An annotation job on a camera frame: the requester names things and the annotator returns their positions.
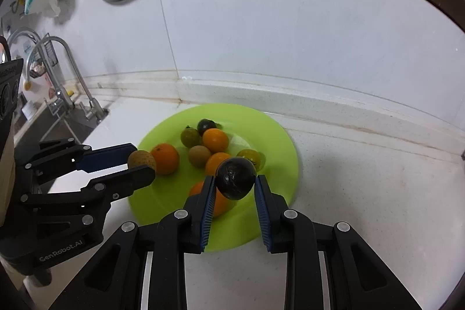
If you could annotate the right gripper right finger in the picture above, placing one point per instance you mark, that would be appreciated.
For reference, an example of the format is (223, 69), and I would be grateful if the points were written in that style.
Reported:
(357, 277)

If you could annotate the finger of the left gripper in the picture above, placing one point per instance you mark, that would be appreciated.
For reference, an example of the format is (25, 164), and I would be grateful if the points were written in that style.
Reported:
(120, 184)
(108, 157)

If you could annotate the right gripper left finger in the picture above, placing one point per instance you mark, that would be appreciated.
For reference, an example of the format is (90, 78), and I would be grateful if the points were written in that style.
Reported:
(114, 277)

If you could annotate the orange with stem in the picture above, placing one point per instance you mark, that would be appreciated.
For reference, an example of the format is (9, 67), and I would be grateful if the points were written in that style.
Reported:
(166, 157)

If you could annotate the small orange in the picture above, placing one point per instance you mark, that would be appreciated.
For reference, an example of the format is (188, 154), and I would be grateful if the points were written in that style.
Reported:
(214, 162)
(215, 140)

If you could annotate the large orange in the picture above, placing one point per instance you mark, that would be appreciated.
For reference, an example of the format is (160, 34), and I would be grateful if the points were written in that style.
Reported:
(221, 205)

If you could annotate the dark plum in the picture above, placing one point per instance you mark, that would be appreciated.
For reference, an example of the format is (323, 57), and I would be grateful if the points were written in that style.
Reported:
(204, 125)
(235, 177)

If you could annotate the steel kitchen sink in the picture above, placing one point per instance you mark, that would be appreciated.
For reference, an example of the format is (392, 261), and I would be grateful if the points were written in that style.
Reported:
(45, 126)

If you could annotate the chrome kitchen faucet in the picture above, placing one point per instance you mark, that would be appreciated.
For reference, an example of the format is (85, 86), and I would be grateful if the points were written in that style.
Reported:
(40, 90)

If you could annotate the slim gooseneck faucet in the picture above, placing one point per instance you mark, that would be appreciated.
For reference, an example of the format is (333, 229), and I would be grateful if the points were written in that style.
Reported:
(94, 110)

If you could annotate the black wire basket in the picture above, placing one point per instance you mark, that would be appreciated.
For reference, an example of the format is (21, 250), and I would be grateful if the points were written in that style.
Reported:
(36, 61)

